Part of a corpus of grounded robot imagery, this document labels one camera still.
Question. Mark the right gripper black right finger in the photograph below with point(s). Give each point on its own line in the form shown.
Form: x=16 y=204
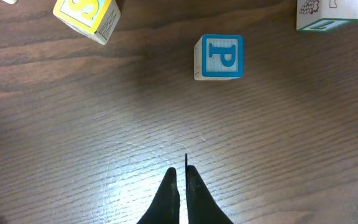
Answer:
x=201 y=207

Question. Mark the blue P letter block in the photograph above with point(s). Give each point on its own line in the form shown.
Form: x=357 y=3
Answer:
x=219 y=57

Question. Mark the yellow block beside R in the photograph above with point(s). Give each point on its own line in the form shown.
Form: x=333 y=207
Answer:
x=95 y=19

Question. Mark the white green block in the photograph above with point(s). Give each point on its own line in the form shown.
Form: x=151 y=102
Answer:
x=325 y=15

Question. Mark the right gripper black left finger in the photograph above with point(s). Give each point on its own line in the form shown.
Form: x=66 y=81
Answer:
x=165 y=207

